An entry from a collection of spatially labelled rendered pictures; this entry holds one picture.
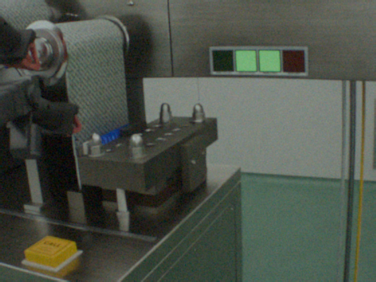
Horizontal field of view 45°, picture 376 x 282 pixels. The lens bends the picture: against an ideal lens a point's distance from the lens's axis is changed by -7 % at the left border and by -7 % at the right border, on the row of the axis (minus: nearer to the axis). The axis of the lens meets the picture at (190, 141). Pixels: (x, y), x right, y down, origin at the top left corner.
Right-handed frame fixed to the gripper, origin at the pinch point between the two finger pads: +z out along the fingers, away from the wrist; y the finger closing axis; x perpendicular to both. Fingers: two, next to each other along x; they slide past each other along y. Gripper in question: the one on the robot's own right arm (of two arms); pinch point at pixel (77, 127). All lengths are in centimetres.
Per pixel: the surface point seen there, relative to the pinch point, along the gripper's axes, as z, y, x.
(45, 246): -16.8, 9.4, -25.5
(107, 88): 8.6, 0.3, 11.6
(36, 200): 1.1, -9.6, -17.6
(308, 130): 265, 4, 59
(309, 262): 176, 29, -32
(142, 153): -1.0, 17.9, -4.7
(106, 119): 10.7, 0.3, 4.3
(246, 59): 21.2, 30.1, 23.3
